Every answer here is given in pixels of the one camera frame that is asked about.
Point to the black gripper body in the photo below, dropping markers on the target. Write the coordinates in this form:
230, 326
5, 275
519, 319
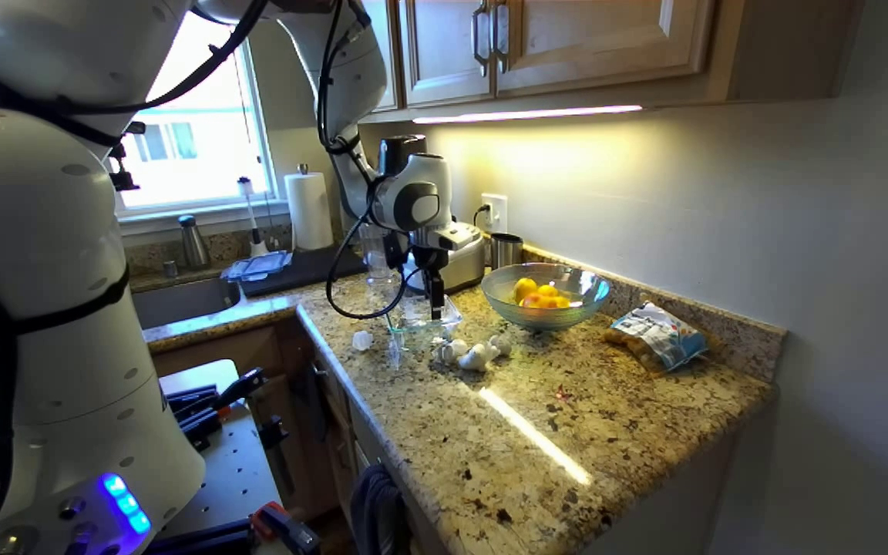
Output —
401, 252

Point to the dark metal cup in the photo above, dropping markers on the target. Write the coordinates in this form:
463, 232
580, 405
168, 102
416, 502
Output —
505, 247

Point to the orange fruit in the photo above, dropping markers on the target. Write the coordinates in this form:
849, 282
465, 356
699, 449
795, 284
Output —
544, 301

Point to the garlic skin piece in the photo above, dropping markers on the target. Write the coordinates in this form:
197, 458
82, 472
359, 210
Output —
361, 339

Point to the snack bag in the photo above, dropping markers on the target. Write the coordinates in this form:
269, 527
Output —
660, 333

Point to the square glass bowl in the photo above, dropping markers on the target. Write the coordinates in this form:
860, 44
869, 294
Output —
415, 326

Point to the paper towel roll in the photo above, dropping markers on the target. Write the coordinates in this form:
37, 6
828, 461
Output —
308, 210

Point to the yellow lemon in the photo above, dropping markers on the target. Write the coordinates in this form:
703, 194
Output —
524, 289

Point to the round glass fruit bowl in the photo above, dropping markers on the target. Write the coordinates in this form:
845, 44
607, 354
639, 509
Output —
588, 294

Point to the dark hanging towel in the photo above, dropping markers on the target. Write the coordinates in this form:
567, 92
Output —
380, 512

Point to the dish brush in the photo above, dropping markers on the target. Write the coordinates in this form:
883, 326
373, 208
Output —
257, 243

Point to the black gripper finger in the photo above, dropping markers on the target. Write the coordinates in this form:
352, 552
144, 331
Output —
435, 294

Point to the white wall outlet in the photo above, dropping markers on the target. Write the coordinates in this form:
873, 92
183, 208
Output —
496, 210

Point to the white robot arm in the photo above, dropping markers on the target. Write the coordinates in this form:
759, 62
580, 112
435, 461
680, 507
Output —
89, 455

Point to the black drying mat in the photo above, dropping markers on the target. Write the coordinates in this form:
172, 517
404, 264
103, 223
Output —
288, 268

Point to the wooden upper cabinets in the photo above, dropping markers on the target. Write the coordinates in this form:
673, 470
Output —
474, 57

